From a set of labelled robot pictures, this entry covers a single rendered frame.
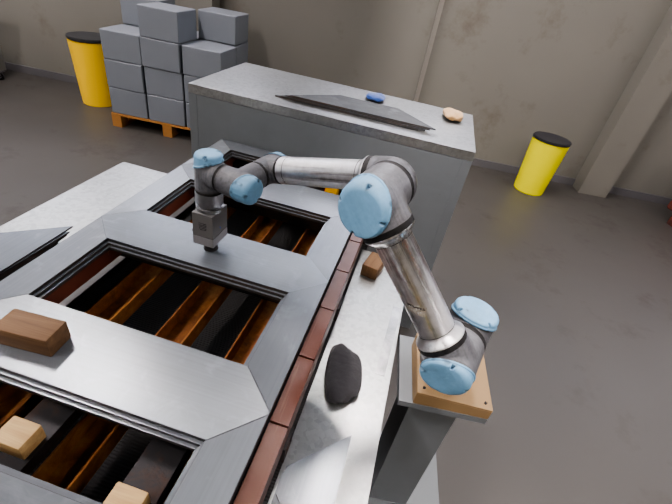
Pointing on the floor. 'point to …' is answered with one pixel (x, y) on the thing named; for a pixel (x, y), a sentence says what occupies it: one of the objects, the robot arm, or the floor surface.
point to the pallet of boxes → (167, 58)
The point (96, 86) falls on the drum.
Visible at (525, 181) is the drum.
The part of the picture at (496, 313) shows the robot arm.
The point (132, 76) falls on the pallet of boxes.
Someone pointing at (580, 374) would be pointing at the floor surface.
